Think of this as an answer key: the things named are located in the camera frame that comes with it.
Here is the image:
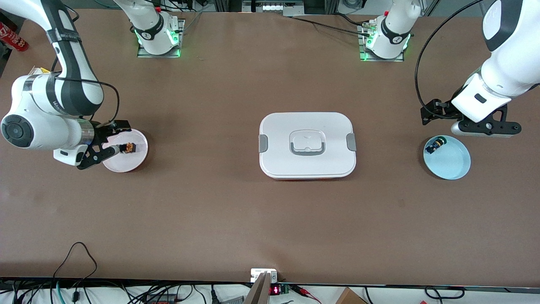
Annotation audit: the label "pink round plate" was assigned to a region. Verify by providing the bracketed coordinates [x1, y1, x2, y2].
[101, 128, 149, 173]

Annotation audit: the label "light blue round plate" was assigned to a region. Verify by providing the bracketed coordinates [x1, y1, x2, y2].
[423, 135, 471, 180]

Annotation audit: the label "red can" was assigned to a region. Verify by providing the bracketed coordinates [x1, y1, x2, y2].
[0, 22, 29, 52]

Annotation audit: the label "white lidded lunch box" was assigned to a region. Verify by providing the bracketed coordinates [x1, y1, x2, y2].
[258, 112, 357, 181]

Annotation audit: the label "white power strip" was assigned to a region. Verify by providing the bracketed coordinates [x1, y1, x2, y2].
[243, 0, 305, 13]

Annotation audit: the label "brown cardboard box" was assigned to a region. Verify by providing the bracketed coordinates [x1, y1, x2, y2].
[335, 287, 367, 304]

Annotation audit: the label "red clip leads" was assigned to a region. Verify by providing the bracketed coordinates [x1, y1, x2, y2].
[291, 285, 322, 303]

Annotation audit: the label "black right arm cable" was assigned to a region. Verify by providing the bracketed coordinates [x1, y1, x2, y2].
[53, 8, 121, 127]

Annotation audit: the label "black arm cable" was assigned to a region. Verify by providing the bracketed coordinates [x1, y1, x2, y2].
[53, 8, 121, 127]
[415, 0, 486, 112]

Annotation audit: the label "green push-button switch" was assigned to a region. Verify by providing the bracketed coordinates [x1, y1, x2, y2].
[425, 137, 448, 154]

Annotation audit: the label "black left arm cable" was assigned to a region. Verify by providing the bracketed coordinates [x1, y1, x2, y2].
[415, 0, 486, 112]

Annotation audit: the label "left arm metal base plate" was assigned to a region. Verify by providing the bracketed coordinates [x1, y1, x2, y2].
[358, 23, 405, 62]

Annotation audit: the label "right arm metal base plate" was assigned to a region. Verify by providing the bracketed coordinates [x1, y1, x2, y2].
[137, 19, 185, 58]

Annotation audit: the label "black looped table cable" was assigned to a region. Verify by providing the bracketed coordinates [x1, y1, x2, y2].
[53, 242, 98, 301]

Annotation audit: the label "black cable across table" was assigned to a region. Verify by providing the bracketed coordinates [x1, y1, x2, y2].
[287, 15, 374, 38]

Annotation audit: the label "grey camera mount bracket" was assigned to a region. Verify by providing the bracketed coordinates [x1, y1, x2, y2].
[245, 269, 279, 304]

